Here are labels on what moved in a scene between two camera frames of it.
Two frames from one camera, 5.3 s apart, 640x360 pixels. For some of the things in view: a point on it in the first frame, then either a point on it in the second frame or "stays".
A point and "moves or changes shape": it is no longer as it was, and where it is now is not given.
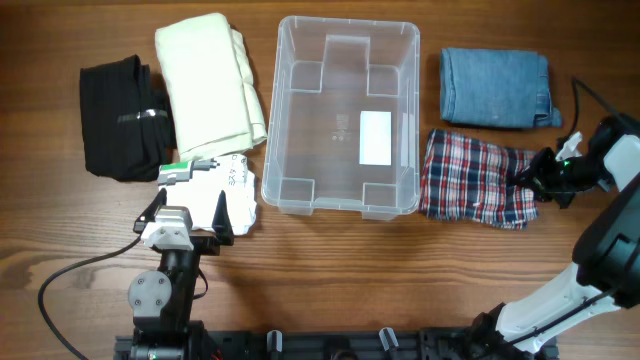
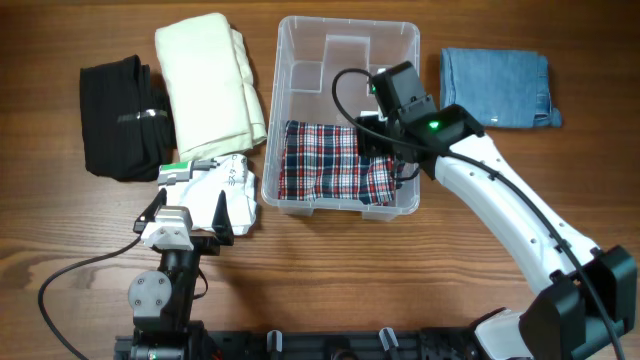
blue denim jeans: (496, 88) stays
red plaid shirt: (466, 179) moves or changes shape
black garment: (127, 123) stays
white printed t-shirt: (198, 185) stays
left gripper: (211, 244) stays
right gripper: (536, 174) → (370, 142)
